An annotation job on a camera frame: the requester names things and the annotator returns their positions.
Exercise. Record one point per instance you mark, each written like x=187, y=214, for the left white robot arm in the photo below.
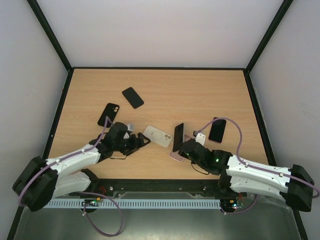
x=45, y=179

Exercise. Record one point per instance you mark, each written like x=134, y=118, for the beige phone case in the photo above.
x=158, y=136

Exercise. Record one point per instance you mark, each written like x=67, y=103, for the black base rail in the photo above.
x=202, y=187

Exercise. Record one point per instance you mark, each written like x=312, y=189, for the black phone face down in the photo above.
x=132, y=97

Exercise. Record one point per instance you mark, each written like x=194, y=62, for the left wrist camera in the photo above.
x=130, y=129

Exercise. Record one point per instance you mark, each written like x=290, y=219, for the black smartphone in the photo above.
x=178, y=137

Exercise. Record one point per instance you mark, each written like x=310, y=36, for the black phone case with cutout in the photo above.
x=109, y=111

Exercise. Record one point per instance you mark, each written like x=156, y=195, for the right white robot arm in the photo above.
x=293, y=185

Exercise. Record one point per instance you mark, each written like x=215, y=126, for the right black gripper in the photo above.
x=186, y=147

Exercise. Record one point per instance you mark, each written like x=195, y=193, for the white slotted cable duct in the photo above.
x=197, y=204

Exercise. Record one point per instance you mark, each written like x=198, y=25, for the dark red smartphone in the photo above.
x=217, y=131

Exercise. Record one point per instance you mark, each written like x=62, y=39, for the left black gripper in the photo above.
x=134, y=144

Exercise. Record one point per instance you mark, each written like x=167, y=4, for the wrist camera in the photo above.
x=199, y=137
x=130, y=129

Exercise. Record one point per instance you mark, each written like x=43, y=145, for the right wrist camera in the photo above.
x=199, y=137

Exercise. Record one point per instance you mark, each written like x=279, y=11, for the black metal frame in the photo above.
x=281, y=12

